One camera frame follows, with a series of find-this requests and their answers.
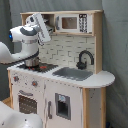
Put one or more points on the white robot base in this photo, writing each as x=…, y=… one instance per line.
x=10, y=118

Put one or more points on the silver toy pot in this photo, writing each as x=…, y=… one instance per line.
x=32, y=62

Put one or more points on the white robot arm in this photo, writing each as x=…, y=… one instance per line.
x=30, y=35

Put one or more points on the grey toy sink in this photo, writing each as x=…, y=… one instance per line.
x=72, y=73

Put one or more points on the right red stove knob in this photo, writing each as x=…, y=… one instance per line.
x=34, y=83

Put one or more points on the wooden toy kitchen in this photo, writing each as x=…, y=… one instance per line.
x=63, y=51

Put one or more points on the grey ice dispenser panel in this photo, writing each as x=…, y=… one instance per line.
x=63, y=107

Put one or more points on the black toy stovetop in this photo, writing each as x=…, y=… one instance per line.
x=41, y=67

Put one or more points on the black toy faucet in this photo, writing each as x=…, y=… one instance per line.
x=82, y=65

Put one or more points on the white toy oven door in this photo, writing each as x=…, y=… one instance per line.
x=27, y=101

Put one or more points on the white toy microwave door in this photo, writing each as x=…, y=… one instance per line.
x=74, y=23

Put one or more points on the white cupboard door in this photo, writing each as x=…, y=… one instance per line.
x=74, y=93

